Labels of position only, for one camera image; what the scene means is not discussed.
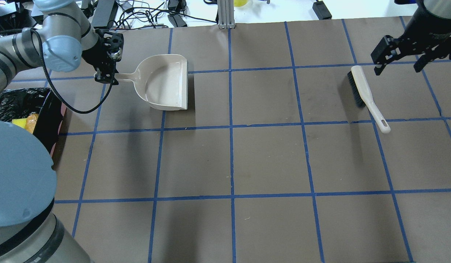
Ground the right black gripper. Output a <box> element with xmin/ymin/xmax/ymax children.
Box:
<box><xmin>371</xmin><ymin>7</ymin><xmax>451</xmax><ymax>76</ymax></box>

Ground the aluminium frame post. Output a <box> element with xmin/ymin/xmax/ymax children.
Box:
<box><xmin>217</xmin><ymin>0</ymin><xmax>236</xmax><ymax>29</ymax></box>

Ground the black power adapter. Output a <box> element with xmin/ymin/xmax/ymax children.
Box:
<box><xmin>312</xmin><ymin>0</ymin><xmax>332</xmax><ymax>20</ymax></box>

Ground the beige hand brush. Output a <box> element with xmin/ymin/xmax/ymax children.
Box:
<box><xmin>347</xmin><ymin>65</ymin><xmax>391</xmax><ymax>134</ymax></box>

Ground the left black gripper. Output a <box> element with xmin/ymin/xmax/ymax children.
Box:
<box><xmin>82</xmin><ymin>29</ymin><xmax>124</xmax><ymax>85</ymax></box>

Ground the beige plastic dustpan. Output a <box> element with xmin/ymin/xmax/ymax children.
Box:
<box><xmin>114</xmin><ymin>54</ymin><xmax>189</xmax><ymax>111</ymax></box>

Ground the yellow sponge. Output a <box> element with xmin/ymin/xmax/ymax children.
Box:
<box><xmin>11</xmin><ymin>118</ymin><xmax>27</xmax><ymax>129</ymax></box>

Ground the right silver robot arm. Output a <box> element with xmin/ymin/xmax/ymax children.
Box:
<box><xmin>371</xmin><ymin>0</ymin><xmax>451</xmax><ymax>76</ymax></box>

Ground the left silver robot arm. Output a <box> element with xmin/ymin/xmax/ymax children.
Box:
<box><xmin>0</xmin><ymin>0</ymin><xmax>124</xmax><ymax>263</ymax></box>

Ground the bin with black bag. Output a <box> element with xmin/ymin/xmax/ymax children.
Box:
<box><xmin>0</xmin><ymin>88</ymin><xmax>67</xmax><ymax>155</ymax></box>

